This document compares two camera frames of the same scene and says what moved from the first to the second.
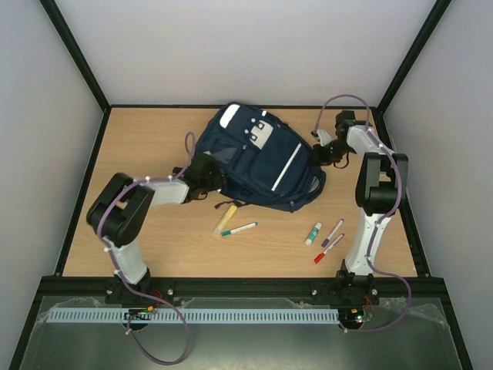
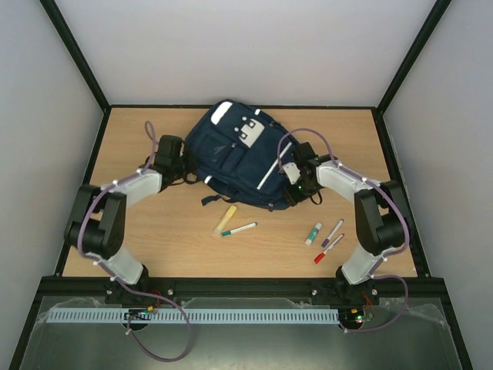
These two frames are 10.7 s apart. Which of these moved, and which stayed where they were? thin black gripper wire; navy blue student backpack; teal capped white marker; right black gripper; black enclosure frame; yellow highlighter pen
Moved: right black gripper; thin black gripper wire
Stayed: navy blue student backpack; teal capped white marker; yellow highlighter pen; black enclosure frame
